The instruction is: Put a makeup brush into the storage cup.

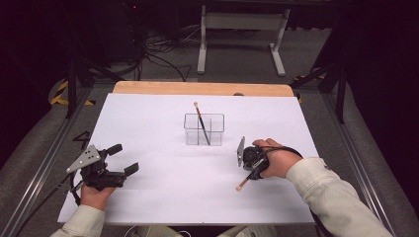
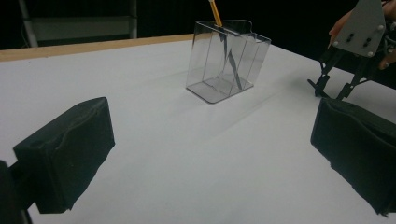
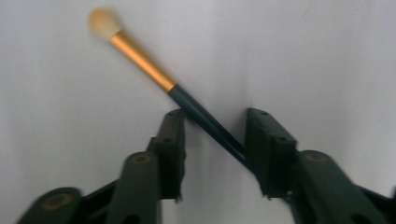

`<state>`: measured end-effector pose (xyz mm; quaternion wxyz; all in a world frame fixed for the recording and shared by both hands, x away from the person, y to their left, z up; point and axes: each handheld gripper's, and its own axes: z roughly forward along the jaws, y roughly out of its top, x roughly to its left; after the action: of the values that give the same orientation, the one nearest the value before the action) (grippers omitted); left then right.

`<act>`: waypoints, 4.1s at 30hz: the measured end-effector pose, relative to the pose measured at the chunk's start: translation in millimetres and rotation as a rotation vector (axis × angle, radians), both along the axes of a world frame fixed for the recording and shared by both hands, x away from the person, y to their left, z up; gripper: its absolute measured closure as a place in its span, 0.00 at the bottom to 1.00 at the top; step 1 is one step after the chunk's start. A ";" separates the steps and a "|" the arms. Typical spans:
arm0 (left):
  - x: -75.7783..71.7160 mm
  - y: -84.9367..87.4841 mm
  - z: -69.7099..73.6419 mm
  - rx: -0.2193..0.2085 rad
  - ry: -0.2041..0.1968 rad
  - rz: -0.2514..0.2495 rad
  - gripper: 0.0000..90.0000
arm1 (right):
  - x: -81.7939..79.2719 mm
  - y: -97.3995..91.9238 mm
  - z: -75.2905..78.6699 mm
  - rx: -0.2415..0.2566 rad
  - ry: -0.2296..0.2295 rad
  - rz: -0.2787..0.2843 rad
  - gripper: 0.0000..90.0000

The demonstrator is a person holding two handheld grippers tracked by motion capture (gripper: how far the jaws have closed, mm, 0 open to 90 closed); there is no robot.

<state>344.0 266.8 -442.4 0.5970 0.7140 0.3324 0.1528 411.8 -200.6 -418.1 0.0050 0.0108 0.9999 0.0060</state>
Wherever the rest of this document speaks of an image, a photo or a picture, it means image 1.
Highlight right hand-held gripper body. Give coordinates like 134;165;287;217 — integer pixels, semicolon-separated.
236;135;271;173

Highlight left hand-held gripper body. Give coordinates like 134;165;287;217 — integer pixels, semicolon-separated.
66;144;127;192

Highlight black brush with tan tip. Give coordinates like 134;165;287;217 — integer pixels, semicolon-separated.
193;101;211;146
235;169;256;192

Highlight clear plastic divided container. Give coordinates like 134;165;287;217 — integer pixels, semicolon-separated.
183;113;225;147

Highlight person's left hand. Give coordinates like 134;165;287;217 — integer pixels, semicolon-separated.
79;184;117;211

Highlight person's right hand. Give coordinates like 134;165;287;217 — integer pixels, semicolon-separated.
251;137;304;180

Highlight white table sheet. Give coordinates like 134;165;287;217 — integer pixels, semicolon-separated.
57;93;320;226

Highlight person's right leg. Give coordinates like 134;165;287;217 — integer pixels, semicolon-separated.
213;224;276;237

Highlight person's leg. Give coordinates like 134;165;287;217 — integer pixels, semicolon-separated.
132;225;181;237
213;224;276;237

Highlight person's left leg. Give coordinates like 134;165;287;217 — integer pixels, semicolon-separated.
132;225;181;237

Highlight yellow black hazard tape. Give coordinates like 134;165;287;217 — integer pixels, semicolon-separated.
48;80;97;107

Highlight black tripod stand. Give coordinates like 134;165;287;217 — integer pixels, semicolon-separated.
290;58;347;124
63;55;117;119

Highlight wooden table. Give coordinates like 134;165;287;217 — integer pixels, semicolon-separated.
112;80;294;98

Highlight black equipment case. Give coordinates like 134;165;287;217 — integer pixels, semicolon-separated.
102;0;147;65

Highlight white metal stand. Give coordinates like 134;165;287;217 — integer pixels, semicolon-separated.
197;4;292;77

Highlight right hand-held gripper cable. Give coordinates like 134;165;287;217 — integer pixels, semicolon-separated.
260;145;327;237

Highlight hand-held gripper cable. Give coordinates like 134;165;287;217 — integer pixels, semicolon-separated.
14;174;83;237
260;145;327;237

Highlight aluminium rail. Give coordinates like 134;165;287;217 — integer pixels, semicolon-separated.
0;87;93;237
320;93;396;237

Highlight left hand-held gripper cable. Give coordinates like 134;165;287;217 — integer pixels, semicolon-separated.
14;174;83;237

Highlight black floor cable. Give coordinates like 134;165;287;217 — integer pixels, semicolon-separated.
143;52;193;82

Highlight bundle of floor cables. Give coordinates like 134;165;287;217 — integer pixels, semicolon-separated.
144;26;202;53

